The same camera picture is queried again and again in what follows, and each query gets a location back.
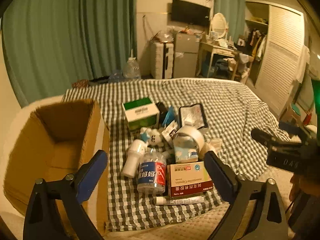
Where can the green curtain right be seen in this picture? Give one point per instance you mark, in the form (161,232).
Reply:
(234,13)

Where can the clear tape roll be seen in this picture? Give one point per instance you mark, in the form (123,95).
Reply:
(190,133)

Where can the green white carton box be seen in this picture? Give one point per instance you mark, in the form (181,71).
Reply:
(141,113)

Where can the large water bottle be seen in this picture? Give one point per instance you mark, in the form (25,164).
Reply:
(132,69)

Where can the dark-edged white pouch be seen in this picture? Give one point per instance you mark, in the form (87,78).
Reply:
(193,116)

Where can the person's right hand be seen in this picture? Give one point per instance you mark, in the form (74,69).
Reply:
(301,183)

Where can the wall mounted television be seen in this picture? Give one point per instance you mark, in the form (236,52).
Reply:
(190,13)

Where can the small black object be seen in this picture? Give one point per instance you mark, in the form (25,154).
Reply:
(162,112)

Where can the white dressing table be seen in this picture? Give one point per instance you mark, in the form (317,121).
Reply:
(213,50)

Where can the white ointment tube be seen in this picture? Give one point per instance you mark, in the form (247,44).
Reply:
(166,200)

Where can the white plush toy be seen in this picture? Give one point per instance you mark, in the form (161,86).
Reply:
(152,137)

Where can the white louvered wardrobe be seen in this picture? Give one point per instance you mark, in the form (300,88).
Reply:
(275,74)

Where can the white plastic bottle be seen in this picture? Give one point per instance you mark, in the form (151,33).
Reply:
(134,154)

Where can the grey mini fridge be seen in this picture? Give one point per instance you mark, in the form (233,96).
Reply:
(186,48)

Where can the oval vanity mirror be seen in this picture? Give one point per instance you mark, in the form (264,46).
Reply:
(218,26)

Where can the small silver sachet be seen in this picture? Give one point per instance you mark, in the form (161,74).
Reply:
(170,131)

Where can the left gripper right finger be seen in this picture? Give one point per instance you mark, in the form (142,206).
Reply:
(268,219)

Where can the brown patterned bag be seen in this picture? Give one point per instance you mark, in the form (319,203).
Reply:
(80,84)

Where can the red white medicine box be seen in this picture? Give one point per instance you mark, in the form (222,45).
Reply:
(188,179)

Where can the green checkered cloth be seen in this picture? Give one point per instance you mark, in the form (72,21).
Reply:
(224,110)

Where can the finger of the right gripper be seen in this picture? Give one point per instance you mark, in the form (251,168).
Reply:
(295,129)
(272,142)

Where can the clear cotton swab jar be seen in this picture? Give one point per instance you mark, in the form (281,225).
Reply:
(152,173)

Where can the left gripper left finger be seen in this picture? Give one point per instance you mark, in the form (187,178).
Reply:
(42,218)

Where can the brown cardboard box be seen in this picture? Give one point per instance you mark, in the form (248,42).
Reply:
(55,141)

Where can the blue tissue pack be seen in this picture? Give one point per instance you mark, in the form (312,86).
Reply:
(186,151)

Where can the white suitcase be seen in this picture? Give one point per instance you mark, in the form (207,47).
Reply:
(161,60)

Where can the wooden chair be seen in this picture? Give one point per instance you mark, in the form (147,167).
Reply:
(242,67)

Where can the green curtain left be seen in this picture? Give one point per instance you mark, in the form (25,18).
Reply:
(51,44)

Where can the green curtain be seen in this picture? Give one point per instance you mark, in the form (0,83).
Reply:
(51,44)
(234,13)

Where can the blue foil packet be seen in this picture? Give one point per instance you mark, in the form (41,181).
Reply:
(170,117)

